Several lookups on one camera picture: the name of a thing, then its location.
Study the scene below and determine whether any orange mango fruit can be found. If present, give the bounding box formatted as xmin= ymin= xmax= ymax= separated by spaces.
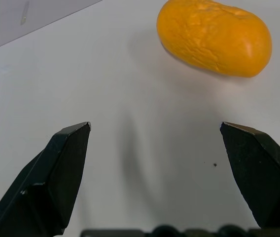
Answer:
xmin=156 ymin=0 xmax=273 ymax=79

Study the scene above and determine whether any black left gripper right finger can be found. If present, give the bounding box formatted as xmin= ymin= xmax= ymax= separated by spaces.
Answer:
xmin=219 ymin=121 xmax=280 ymax=230

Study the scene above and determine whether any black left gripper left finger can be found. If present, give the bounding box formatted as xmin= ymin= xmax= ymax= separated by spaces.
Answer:
xmin=0 ymin=121 xmax=92 ymax=237

